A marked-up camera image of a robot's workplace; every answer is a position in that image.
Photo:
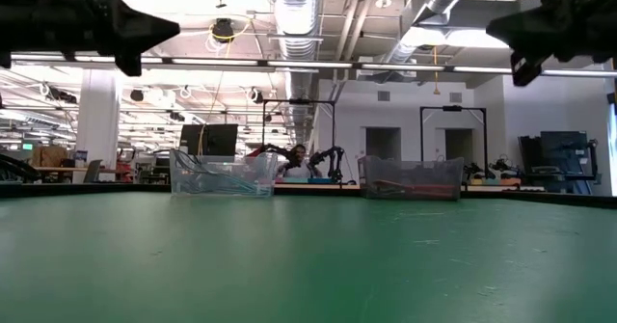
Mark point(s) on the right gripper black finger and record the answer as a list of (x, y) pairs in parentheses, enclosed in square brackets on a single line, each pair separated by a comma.
[(540, 34)]

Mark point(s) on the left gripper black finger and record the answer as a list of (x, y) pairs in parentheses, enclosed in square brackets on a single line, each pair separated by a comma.
[(130, 24)]

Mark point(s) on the small black ceiling camera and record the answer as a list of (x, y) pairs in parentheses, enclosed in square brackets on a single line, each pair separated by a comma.
[(257, 96), (136, 95)]

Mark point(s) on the blue black equipment cart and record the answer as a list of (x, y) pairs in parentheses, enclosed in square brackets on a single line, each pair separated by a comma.
[(559, 154)]

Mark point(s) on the background workbench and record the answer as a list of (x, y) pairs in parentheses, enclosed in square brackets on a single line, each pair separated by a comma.
[(313, 186)]

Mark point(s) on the clear plastic container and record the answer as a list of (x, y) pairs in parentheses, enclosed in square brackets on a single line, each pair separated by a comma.
[(217, 161)]

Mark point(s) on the white square column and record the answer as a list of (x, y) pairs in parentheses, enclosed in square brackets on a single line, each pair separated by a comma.
[(96, 130)]

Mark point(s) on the background black robot arm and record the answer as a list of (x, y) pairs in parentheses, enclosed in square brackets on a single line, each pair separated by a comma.
[(335, 161), (501, 165), (279, 153)]

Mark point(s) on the long ceiling light bar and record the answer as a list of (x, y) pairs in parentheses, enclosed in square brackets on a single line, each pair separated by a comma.
[(308, 64)]

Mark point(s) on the black table frame rail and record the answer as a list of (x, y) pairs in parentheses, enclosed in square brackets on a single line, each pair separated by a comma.
[(9, 189)]

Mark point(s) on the black ceiling dome camera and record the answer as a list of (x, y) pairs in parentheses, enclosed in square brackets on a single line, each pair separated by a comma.
[(222, 31)]

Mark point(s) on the person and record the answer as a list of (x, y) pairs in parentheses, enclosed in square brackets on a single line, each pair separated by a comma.
[(299, 169)]

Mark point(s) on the black metal stand frame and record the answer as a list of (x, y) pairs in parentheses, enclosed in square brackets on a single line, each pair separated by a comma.
[(299, 101), (453, 107)]

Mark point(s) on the grey chair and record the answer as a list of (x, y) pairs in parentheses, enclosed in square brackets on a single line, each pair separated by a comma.
[(92, 171)]

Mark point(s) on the cardboard box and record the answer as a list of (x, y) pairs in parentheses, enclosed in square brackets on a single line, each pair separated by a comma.
[(48, 156)]

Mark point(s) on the green table mat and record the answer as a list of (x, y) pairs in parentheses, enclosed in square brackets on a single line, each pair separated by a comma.
[(120, 284)]

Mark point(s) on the black computer monitor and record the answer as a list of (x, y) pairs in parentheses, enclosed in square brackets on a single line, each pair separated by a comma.
[(212, 140)]

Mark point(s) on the dark grey plastic container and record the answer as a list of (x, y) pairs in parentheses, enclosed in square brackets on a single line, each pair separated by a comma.
[(414, 169)]

